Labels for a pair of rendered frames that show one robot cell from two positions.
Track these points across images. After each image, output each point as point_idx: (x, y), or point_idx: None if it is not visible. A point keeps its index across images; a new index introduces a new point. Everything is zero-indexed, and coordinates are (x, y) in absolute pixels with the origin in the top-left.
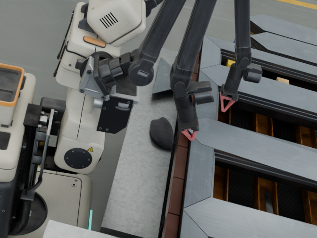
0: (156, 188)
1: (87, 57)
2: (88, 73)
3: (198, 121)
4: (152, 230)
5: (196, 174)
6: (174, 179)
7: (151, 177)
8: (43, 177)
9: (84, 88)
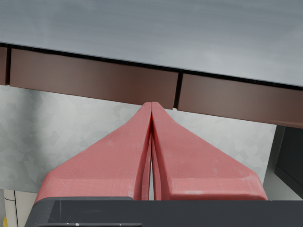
0: (118, 110)
1: None
2: None
3: (161, 218)
4: (250, 122)
5: (182, 32)
6: (189, 106)
7: (86, 120)
8: (27, 215)
9: None
